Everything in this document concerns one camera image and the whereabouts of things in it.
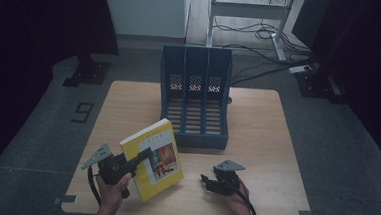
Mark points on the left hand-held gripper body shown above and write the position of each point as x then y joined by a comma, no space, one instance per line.
111,167

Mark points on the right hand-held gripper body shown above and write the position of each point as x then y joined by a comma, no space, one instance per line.
225,181

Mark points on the yellow book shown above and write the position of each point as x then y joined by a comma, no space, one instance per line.
169,183

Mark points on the blue file rack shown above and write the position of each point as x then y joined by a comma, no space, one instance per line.
193,139

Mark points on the person's right hand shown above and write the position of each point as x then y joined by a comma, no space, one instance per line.
239,200

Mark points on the person's left hand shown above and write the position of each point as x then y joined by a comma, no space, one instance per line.
111,196

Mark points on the black stand base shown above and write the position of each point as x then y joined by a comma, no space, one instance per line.
88,73
316,85

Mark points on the white power strip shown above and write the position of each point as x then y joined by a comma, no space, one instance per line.
300,69

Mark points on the white cabinet panel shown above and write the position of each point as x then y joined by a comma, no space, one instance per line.
144,9

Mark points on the dark curtain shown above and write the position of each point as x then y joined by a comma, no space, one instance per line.
23,27
369,48

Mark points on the white metal desk frame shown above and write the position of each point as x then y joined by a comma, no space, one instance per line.
248,10

